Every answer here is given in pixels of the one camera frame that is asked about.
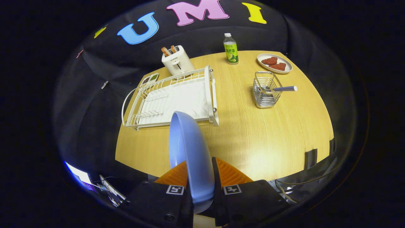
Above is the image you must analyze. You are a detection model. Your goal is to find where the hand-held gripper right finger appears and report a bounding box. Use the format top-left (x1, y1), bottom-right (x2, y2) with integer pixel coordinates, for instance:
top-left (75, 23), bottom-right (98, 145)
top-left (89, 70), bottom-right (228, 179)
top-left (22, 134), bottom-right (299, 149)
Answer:
top-left (211, 157), bottom-right (290, 228)

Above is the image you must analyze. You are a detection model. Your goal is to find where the white divided sauce tray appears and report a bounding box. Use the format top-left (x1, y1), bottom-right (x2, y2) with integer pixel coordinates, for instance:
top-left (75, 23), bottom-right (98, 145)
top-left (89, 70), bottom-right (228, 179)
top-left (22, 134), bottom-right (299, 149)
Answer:
top-left (140, 73), bottom-right (159, 87)

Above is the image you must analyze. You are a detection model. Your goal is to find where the computer monitor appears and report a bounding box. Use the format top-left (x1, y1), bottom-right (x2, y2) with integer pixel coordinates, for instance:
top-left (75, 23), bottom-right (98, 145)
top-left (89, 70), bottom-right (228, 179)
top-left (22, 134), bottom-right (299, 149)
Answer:
top-left (63, 161), bottom-right (95, 192)

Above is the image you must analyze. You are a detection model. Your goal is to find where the blue plate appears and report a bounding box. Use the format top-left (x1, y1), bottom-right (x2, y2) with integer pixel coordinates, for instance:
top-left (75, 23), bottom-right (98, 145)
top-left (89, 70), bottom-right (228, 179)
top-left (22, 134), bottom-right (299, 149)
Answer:
top-left (169, 111), bottom-right (215, 214)

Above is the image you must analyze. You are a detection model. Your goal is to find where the white flat device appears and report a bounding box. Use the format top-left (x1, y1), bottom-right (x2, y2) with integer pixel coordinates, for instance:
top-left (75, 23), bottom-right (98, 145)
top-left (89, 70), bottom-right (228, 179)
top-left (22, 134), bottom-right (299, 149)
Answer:
top-left (100, 174), bottom-right (127, 206)

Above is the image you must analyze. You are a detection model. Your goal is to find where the spoon with striped handle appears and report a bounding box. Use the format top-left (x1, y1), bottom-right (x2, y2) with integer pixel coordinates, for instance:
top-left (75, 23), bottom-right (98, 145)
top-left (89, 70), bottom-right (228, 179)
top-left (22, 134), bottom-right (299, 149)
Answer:
top-left (259, 85), bottom-right (298, 95)

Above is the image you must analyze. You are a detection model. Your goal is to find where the white wire dish rack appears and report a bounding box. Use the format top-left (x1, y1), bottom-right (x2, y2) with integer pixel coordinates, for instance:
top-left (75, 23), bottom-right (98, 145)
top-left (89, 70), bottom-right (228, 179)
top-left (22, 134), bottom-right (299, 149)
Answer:
top-left (121, 65), bottom-right (219, 131)

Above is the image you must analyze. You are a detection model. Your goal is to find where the white oval dish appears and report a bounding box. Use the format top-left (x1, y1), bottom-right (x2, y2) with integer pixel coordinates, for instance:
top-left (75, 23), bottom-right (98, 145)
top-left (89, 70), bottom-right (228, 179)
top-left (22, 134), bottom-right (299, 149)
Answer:
top-left (257, 53), bottom-right (293, 74)

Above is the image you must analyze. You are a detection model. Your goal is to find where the white toaster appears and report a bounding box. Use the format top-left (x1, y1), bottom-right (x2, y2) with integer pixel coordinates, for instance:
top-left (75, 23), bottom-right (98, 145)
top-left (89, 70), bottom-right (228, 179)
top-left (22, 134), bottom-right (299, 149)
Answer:
top-left (161, 45), bottom-right (196, 76)

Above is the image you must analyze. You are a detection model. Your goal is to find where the black backdrop cloth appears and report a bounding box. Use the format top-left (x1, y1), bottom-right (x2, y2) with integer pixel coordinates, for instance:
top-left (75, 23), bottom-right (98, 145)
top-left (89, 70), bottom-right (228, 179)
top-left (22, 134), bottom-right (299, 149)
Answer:
top-left (52, 0), bottom-right (369, 203)

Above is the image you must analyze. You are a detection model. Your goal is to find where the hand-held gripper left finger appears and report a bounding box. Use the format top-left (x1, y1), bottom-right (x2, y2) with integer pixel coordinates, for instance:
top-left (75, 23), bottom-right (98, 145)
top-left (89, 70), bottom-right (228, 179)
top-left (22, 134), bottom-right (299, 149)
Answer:
top-left (125, 160), bottom-right (194, 228)

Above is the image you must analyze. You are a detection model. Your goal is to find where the metal wire basket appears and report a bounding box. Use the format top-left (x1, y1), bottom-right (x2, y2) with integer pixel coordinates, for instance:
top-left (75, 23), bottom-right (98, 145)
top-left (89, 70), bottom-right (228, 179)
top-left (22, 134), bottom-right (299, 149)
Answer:
top-left (252, 71), bottom-right (284, 109)

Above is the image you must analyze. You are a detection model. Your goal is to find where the green tea bottle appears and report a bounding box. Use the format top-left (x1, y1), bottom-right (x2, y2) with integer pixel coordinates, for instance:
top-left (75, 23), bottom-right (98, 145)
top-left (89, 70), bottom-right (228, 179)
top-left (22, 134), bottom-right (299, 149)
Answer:
top-left (223, 33), bottom-right (239, 65)

